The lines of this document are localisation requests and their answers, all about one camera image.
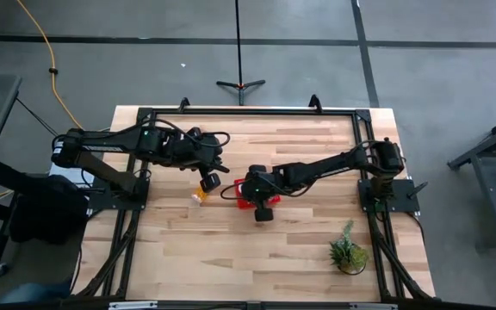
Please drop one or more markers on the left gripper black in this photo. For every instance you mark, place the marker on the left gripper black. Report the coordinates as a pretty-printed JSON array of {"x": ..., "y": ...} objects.
[{"x": 192, "y": 148}]

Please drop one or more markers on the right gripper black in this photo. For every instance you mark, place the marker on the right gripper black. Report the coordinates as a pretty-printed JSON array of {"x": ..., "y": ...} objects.
[{"x": 261, "y": 185}]

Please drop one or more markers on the orange pill bottle white cap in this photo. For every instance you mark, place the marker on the orange pill bottle white cap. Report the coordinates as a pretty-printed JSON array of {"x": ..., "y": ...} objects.
[{"x": 198, "y": 196}]

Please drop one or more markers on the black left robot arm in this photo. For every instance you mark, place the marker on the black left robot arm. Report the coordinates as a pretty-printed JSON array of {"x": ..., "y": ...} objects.
[{"x": 101, "y": 142}]

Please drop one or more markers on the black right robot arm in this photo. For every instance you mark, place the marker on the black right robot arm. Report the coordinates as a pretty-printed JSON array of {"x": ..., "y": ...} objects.
[{"x": 325, "y": 165}]

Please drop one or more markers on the red plastic basket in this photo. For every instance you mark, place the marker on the red plastic basket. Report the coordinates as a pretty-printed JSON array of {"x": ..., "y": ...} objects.
[{"x": 243, "y": 202}]

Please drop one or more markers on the small potted green plant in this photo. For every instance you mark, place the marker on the small potted green plant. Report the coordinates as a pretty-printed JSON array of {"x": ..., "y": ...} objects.
[{"x": 347, "y": 254}]

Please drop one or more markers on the black tripod stand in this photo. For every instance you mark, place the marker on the black tripod stand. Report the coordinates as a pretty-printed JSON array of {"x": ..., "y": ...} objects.
[{"x": 239, "y": 51}]

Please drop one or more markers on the white box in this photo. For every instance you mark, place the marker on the white box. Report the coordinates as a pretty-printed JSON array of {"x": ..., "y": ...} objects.
[{"x": 60, "y": 172}]

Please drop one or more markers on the black office chair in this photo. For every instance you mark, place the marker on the black office chair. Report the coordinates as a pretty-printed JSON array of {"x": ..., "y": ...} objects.
[{"x": 45, "y": 211}]

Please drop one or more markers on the dark metal cart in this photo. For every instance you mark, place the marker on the dark metal cart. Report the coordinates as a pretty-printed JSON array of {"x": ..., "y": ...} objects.
[{"x": 489, "y": 159}]

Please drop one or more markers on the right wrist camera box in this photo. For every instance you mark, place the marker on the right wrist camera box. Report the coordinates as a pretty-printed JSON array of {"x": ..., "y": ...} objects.
[{"x": 264, "y": 214}]

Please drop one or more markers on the black frame clamp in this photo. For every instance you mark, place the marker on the black frame clamp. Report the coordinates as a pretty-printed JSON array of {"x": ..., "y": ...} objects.
[
  {"x": 315, "y": 103},
  {"x": 184, "y": 104}
]

